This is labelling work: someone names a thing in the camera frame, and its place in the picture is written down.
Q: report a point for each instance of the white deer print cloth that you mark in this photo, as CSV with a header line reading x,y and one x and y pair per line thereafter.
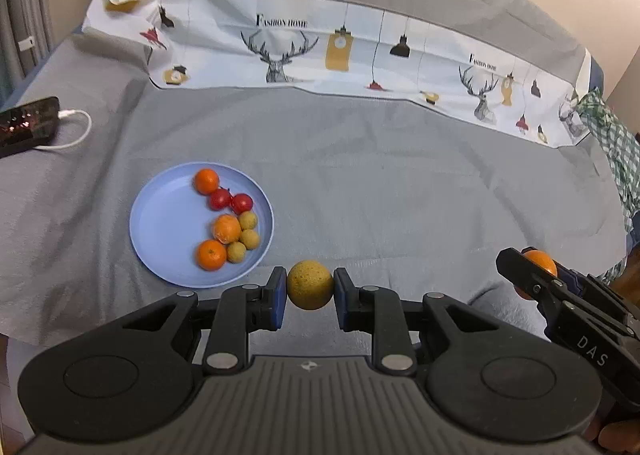
x,y
350,65

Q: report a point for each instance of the light blue plate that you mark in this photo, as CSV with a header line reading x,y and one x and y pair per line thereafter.
x,y
165,220

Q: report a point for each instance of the red cherry tomato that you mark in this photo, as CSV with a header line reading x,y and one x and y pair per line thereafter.
x,y
243,204
219,200

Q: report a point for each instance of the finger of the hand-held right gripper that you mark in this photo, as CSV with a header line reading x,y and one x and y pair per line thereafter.
x,y
572,281
525,275

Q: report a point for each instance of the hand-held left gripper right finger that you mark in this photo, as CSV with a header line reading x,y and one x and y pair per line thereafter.
x,y
342,302

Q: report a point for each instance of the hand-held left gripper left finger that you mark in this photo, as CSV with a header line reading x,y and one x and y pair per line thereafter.
x,y
277,302

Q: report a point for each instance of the white curtain clip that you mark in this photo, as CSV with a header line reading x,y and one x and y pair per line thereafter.
x,y
26,43

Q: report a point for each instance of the person's right hand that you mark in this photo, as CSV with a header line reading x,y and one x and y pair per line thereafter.
x,y
617,439

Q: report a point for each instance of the green checked cloth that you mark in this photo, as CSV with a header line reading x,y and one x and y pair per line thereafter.
x,y
617,150

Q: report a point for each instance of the small orange mandarin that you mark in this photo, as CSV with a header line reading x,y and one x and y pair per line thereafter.
x,y
542,261
206,181

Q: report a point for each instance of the yellow-brown longan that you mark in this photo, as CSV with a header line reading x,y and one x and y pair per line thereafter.
x,y
236,252
248,220
310,285
250,239

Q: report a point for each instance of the black smartphone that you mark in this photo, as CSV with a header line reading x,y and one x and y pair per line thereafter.
x,y
25,125

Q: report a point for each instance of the oval orange kumquat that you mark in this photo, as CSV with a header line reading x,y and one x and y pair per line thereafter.
x,y
225,228

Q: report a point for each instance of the grey curtain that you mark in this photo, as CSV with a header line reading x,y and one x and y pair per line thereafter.
x,y
20,5

